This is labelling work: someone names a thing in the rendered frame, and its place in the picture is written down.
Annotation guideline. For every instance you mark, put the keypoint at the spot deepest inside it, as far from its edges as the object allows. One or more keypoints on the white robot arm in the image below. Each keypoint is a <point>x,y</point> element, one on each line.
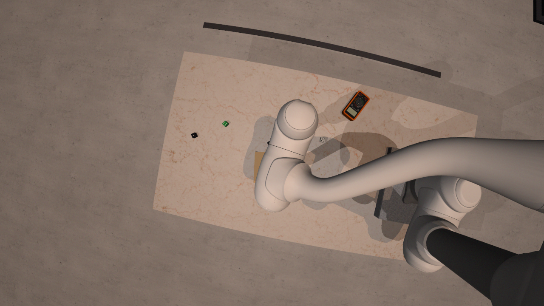
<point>444,177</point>

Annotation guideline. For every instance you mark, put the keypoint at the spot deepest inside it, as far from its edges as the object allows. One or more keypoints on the orange digital multimeter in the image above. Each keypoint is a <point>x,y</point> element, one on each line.
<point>355,106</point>

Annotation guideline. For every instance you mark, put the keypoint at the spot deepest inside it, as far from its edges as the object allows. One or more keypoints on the tan flat mat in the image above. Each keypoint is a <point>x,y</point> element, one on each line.
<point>258,158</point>

